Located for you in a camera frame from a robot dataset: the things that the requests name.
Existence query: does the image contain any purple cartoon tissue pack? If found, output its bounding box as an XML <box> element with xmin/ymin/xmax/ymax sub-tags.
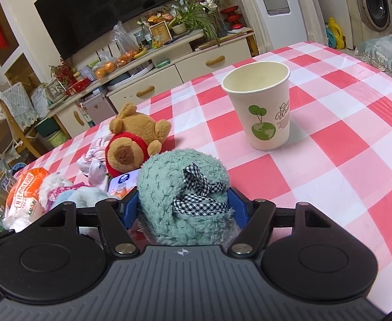
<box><xmin>107</xmin><ymin>169</ymin><xmax>140</xmax><ymax>199</ymax></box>

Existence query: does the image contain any white floral cloth pouch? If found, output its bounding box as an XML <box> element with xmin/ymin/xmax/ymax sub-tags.
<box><xmin>77</xmin><ymin>135</ymin><xmax>112</xmax><ymax>191</ymax></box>

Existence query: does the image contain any teal fluffy plush with ribbon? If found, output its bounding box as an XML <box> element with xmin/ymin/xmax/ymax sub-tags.
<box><xmin>137</xmin><ymin>148</ymin><xmax>239</xmax><ymax>246</ymax></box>

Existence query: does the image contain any white fluffy plush ball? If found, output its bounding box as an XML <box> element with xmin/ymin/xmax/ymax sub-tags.
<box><xmin>39</xmin><ymin>173</ymin><xmax>110</xmax><ymax>212</ymax></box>

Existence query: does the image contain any brown teddy bear red hood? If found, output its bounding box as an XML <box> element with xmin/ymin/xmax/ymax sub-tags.
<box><xmin>105</xmin><ymin>103</ymin><xmax>171</xmax><ymax>178</ymax></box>

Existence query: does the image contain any orange white tissue package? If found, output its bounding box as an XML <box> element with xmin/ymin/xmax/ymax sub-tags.
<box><xmin>2</xmin><ymin>167</ymin><xmax>49</xmax><ymax>233</ymax></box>

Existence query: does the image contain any green waste bin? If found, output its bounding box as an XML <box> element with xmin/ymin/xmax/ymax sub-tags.
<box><xmin>47</xmin><ymin>130</ymin><xmax>69</xmax><ymax>148</ymax></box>

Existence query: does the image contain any grey storage box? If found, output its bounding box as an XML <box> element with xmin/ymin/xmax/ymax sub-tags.
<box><xmin>83</xmin><ymin>94</ymin><xmax>117</xmax><ymax>125</ymax></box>

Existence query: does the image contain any pink white checkered tablecloth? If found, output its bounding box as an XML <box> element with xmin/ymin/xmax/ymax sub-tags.
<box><xmin>13</xmin><ymin>40</ymin><xmax>392</xmax><ymax>314</ymax></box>

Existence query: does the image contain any cream tv cabinet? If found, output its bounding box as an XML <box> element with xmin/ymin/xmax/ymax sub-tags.
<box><xmin>47</xmin><ymin>28</ymin><xmax>258</xmax><ymax>138</ymax></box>

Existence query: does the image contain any white paper cup green print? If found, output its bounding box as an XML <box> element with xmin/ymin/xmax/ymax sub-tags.
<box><xmin>221</xmin><ymin>61</ymin><xmax>291</xmax><ymax>151</ymax></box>

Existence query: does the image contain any red gift box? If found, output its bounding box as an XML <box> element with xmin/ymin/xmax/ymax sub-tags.
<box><xmin>66</xmin><ymin>78</ymin><xmax>91</xmax><ymax>96</ymax></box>

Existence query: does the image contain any wooden chair with lace cover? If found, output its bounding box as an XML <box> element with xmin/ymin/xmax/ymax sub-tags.
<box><xmin>0</xmin><ymin>83</ymin><xmax>41</xmax><ymax>165</ymax></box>

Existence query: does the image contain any plastic bag of oranges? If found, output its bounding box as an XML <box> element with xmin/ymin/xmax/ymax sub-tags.
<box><xmin>93</xmin><ymin>21</ymin><xmax>139</xmax><ymax>80</ymax></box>

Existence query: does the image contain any wooden framed picture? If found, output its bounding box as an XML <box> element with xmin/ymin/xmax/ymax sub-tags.
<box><xmin>149</xmin><ymin>21</ymin><xmax>173</xmax><ymax>44</ymax></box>

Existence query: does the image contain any yellow detergent bottle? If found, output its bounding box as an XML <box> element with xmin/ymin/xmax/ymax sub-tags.
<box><xmin>326</xmin><ymin>17</ymin><xmax>346</xmax><ymax>49</ymax></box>

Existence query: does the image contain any red lantern ornament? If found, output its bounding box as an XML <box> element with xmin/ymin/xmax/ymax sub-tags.
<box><xmin>220</xmin><ymin>5</ymin><xmax>244</xmax><ymax>30</ymax></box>

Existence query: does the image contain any black flat television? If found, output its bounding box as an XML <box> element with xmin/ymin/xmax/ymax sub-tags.
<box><xmin>35</xmin><ymin>0</ymin><xmax>171</xmax><ymax>59</ymax></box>

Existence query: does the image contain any potted flower plant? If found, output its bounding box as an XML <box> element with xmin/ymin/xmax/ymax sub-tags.
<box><xmin>168</xmin><ymin>0</ymin><xmax>226</xmax><ymax>44</ymax></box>

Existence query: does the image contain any white standing air conditioner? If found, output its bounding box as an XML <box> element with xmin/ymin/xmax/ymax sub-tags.
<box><xmin>254</xmin><ymin>0</ymin><xmax>308</xmax><ymax>50</ymax></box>

